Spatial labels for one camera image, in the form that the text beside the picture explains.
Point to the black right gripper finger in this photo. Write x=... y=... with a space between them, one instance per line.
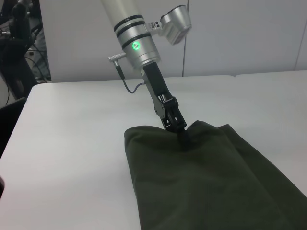
x=1 y=188

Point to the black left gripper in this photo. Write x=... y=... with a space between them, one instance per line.
x=157 y=83

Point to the dark green shirt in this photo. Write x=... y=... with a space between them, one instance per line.
x=192 y=179

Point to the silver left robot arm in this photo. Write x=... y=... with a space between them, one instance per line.
x=136 y=36

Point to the dark background equipment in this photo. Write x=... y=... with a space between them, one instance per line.
x=14 y=36

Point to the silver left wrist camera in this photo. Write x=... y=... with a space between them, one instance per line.
x=175 y=21

